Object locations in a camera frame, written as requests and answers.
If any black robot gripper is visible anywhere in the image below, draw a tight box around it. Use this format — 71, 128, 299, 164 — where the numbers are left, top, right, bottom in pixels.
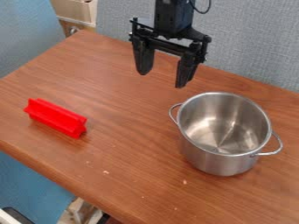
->
130, 0, 211, 88

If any red plastic block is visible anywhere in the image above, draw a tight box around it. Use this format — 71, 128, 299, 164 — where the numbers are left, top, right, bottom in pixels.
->
23, 98, 89, 138

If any stainless steel pot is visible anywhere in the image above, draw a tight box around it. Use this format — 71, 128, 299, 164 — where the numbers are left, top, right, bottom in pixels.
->
169, 92, 282, 177

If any black and white floor object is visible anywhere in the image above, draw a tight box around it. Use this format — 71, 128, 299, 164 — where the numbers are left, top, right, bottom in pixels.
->
0, 207, 35, 224

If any beige wooden shelf unit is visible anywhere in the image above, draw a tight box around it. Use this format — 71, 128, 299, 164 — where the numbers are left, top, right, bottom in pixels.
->
51, 0, 99, 37

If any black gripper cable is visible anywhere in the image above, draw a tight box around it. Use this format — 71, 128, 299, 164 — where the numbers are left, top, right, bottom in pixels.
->
190, 0, 213, 15

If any wooden table leg frame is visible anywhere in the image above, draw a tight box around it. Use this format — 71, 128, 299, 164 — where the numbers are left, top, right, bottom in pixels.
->
58, 198, 103, 224

